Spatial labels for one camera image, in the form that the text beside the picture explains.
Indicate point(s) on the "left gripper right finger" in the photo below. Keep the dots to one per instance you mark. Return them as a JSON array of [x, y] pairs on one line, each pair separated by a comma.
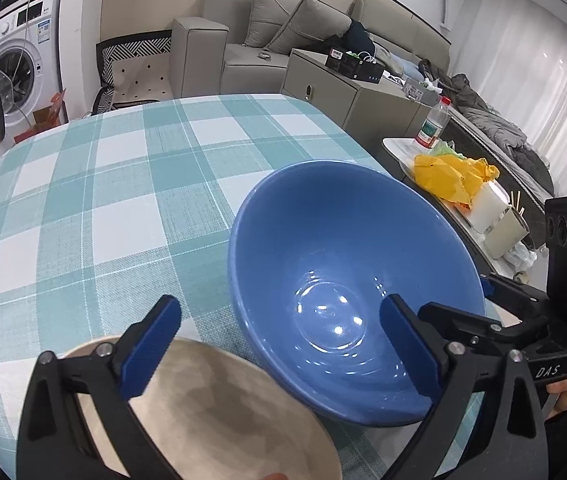
[[508, 439]]

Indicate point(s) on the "plastic water bottle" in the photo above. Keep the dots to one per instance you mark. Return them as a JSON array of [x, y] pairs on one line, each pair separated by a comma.
[[436, 120]]

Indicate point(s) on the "left hand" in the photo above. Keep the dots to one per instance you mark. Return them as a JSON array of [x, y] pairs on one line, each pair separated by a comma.
[[276, 476]]

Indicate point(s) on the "grey cushion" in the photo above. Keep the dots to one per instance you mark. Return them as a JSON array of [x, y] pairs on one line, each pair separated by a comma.
[[265, 19], [311, 21]]

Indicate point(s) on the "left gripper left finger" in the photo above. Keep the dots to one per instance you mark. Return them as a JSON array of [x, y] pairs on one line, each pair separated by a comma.
[[54, 441]]

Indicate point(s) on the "black patterned chair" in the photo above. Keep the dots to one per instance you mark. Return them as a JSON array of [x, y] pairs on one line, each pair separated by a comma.
[[133, 70]]

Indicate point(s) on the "white takeaway container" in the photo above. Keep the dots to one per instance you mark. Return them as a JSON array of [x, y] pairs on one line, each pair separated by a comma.
[[488, 207]]

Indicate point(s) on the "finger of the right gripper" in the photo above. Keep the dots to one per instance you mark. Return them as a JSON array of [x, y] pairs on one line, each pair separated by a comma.
[[454, 324], [521, 300]]

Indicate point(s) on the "red cardboard box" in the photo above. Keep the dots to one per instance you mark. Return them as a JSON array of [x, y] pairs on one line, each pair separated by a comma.
[[44, 119]]

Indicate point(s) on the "grey cushion right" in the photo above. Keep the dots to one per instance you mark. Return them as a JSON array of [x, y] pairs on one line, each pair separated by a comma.
[[311, 21]]

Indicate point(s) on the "grey cushion left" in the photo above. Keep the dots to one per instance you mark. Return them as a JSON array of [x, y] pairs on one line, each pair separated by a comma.
[[265, 19]]

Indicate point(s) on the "grey blanket on bed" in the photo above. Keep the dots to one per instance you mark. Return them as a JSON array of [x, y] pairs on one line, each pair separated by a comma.
[[509, 140]]

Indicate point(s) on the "grey side cabinet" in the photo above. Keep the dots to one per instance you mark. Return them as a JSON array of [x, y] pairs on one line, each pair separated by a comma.
[[368, 112]]

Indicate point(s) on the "beige plate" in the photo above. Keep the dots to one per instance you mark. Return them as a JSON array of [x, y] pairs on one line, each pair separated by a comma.
[[214, 415]]

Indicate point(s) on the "black box on cabinet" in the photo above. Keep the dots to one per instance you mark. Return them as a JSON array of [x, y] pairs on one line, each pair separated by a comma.
[[354, 67]]

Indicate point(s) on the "yellow plastic bag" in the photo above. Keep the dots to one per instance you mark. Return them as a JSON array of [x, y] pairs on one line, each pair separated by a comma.
[[451, 178]]

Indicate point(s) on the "teal checked tablecloth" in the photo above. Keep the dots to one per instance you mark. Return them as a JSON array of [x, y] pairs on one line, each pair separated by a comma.
[[101, 217]]

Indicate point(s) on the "white washing machine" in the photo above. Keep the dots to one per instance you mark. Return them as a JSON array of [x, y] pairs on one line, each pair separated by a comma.
[[29, 65]]

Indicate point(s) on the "grey sofa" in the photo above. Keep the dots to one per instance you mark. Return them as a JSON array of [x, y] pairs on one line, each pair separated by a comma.
[[208, 56]]

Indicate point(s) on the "white tray side table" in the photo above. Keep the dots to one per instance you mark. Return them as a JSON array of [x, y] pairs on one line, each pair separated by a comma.
[[406, 150]]

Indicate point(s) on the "blue bowl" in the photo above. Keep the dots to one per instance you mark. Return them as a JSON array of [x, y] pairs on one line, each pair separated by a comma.
[[314, 250]]

